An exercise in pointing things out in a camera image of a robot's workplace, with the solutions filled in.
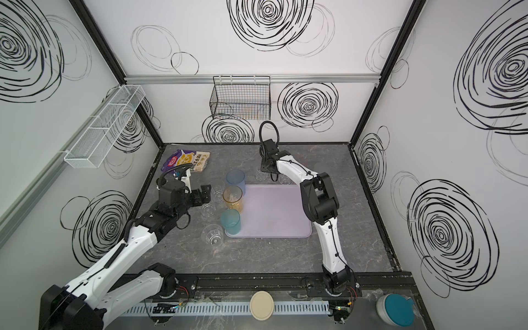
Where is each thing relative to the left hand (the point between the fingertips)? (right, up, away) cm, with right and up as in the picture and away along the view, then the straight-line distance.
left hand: (200, 187), depth 81 cm
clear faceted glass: (+24, +3, +24) cm, 34 cm away
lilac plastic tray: (+30, -14, +17) cm, 37 cm away
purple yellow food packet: (-11, +11, +30) cm, 34 cm away
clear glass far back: (-1, -12, +13) cm, 18 cm away
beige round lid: (+25, -36, -16) cm, 46 cm away
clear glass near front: (+4, -20, +3) cm, 21 cm away
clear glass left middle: (+3, -4, +18) cm, 18 cm away
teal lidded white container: (+67, -36, -17) cm, 78 cm away
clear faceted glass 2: (+33, +4, -14) cm, 36 cm away
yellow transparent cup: (+12, -6, +6) cm, 15 cm away
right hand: (+28, +8, +21) cm, 36 cm away
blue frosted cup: (+13, +3, +8) cm, 16 cm away
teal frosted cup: (+11, -15, +6) cm, 20 cm away
